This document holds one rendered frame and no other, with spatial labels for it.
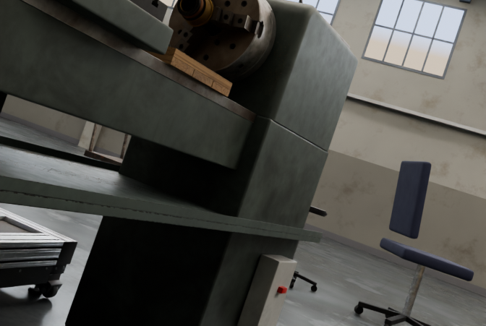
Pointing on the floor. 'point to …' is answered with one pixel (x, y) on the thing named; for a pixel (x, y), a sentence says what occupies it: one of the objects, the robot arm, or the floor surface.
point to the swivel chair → (412, 189)
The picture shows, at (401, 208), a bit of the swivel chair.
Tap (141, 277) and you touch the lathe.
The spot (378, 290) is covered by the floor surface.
